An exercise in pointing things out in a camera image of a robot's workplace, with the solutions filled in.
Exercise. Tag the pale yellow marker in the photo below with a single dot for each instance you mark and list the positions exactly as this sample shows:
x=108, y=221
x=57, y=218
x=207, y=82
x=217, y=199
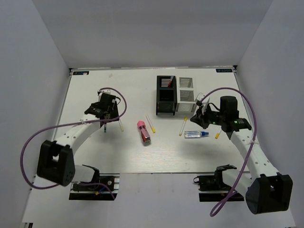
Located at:
x=121, y=125

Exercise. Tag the orange yellow marker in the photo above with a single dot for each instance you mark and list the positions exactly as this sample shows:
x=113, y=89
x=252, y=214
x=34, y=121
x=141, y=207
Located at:
x=183, y=126

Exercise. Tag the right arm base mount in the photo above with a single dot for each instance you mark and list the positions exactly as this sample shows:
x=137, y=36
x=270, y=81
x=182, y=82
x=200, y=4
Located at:
x=209, y=190

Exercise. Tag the clear blue spray bottle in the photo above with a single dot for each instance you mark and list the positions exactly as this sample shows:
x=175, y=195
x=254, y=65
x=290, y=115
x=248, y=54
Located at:
x=195, y=134

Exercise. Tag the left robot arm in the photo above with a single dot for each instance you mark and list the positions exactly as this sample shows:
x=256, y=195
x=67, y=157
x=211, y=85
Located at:
x=56, y=159

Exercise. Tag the bright yellow marker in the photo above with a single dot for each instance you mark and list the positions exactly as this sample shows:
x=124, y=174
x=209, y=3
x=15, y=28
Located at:
x=150, y=124

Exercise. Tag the white slotted container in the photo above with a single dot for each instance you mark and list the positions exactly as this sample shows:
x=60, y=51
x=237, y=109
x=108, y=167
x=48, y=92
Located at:
x=186, y=94

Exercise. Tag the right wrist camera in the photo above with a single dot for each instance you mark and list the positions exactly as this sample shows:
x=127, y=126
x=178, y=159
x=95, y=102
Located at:
x=202, y=102

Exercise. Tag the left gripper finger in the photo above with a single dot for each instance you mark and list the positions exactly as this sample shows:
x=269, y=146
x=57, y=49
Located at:
x=105, y=118
x=113, y=113

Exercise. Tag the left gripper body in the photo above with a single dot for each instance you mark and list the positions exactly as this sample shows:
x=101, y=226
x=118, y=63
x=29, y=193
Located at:
x=111, y=110

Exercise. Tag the corner label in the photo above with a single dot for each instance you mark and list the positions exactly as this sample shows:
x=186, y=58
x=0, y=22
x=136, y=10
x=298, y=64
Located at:
x=80, y=73
x=224, y=70

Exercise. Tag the left corner label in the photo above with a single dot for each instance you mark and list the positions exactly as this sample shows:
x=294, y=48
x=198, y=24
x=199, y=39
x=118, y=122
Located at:
x=80, y=73

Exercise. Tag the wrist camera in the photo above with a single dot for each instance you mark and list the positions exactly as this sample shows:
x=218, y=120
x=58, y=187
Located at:
x=202, y=102
x=103, y=91

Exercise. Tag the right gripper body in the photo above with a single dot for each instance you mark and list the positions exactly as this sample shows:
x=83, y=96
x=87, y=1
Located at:
x=213, y=117

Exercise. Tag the pink capped tube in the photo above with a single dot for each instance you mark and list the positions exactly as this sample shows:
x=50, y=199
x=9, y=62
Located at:
x=145, y=136

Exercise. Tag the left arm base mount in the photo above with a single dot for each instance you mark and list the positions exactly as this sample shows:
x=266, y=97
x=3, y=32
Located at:
x=105, y=188

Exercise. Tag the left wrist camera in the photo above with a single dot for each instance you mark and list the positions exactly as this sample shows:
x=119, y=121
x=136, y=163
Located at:
x=103, y=91

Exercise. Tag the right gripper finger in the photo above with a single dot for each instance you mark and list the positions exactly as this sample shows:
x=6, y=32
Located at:
x=199, y=113
x=199, y=121

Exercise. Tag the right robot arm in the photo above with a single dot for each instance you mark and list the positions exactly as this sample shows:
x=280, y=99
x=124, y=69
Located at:
x=266, y=190

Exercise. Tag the amber yellow marker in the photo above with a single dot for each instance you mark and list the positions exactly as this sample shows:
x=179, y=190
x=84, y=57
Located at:
x=218, y=134

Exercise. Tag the black slotted container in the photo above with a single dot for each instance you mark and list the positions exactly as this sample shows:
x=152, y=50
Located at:
x=166, y=97

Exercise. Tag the right corner label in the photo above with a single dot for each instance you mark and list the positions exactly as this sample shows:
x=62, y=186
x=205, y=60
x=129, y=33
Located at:
x=224, y=70

